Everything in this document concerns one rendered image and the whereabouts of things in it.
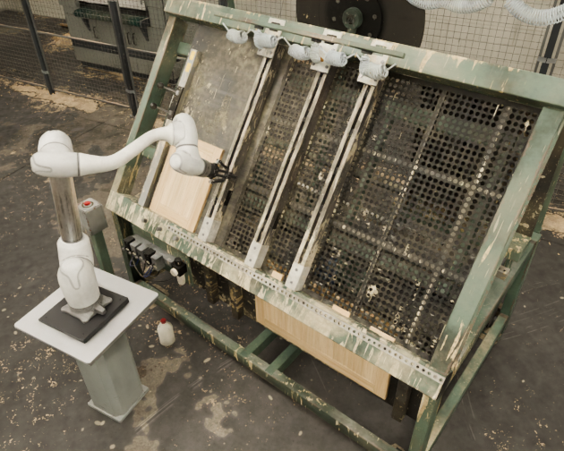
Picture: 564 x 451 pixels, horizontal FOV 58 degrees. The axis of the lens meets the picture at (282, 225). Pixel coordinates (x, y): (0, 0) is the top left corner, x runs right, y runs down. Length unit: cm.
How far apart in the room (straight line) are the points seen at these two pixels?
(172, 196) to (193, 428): 131
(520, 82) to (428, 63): 38
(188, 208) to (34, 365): 146
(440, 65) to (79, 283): 186
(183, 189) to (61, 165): 86
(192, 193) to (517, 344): 227
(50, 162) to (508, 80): 184
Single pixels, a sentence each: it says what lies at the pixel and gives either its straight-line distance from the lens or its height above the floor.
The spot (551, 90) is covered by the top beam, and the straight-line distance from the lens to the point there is 217.
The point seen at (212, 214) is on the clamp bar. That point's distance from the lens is 270.
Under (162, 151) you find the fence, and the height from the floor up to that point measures 118.
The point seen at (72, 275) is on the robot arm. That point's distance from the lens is 255.
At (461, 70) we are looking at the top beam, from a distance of 225.
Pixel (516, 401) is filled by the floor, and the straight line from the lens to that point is 340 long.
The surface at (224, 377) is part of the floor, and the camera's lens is 326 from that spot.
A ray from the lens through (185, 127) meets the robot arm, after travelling 240.
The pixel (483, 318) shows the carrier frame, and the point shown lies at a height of 79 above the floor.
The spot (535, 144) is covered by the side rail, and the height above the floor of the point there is 168.
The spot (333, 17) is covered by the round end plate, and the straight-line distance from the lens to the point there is 303.
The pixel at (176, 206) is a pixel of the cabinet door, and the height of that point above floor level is 96.
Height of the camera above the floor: 261
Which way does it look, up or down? 37 degrees down
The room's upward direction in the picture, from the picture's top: 1 degrees counter-clockwise
